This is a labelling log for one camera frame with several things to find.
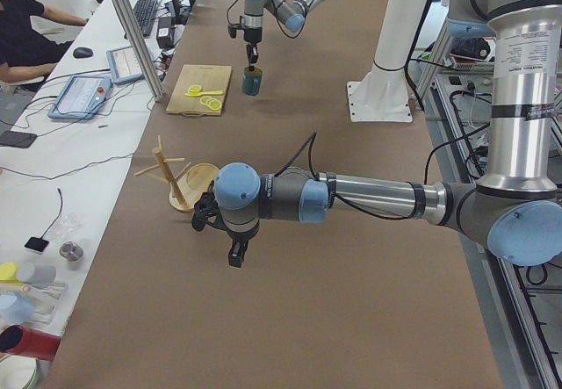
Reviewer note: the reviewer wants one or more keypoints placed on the teach pendant tablet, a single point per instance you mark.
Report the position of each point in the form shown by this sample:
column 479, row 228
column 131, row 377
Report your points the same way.
column 124, row 66
column 81, row 98

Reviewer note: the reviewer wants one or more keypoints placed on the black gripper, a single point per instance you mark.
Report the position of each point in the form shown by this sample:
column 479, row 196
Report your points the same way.
column 237, row 234
column 251, row 36

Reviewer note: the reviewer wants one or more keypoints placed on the black keyboard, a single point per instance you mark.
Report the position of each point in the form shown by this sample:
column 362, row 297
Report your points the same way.
column 145, row 14

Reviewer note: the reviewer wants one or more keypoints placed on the black smartphone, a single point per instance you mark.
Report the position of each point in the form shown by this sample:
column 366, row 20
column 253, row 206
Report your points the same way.
column 12, row 139

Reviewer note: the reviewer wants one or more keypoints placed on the person in black shirt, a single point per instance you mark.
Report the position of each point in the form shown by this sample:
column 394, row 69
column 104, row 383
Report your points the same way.
column 25, row 53

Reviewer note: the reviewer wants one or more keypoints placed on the red cylinder bottle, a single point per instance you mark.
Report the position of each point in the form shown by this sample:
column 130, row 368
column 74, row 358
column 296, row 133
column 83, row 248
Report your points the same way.
column 29, row 342

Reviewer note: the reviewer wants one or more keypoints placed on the blue mug yellow inside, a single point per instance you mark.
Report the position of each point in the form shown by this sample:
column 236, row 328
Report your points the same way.
column 251, row 81

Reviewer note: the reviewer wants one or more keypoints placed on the aluminium frame post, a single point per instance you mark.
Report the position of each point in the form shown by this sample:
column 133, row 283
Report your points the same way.
column 127, row 19

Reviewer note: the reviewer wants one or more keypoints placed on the white pedestal column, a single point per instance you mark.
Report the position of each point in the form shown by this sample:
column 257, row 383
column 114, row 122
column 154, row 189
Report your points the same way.
column 382, row 94

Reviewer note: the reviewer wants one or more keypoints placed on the computer mouse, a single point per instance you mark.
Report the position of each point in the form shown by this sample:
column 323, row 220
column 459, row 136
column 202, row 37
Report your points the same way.
column 82, row 53

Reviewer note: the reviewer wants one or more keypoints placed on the steel cup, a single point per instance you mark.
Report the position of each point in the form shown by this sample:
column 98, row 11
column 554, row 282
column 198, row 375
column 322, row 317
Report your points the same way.
column 72, row 253

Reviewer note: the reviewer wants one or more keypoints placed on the grey cup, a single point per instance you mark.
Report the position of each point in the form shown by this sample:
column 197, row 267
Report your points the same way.
column 36, row 274

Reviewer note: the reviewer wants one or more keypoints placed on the wooden cup rack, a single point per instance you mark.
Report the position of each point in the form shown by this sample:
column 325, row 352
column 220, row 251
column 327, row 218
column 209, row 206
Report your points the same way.
column 188, row 185

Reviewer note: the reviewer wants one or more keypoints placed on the yellow toy knife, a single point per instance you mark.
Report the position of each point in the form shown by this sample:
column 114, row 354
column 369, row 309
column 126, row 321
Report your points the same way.
column 204, row 93

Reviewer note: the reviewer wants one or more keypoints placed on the lemon slice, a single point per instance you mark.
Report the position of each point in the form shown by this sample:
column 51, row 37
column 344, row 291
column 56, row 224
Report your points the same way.
column 194, row 90
column 212, row 103

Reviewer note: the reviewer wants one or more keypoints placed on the yellow cup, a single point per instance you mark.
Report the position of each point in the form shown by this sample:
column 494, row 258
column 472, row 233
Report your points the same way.
column 8, row 272

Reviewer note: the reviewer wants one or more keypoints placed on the bamboo cutting board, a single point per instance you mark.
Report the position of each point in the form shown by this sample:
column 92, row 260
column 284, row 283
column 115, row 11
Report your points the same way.
column 210, row 77

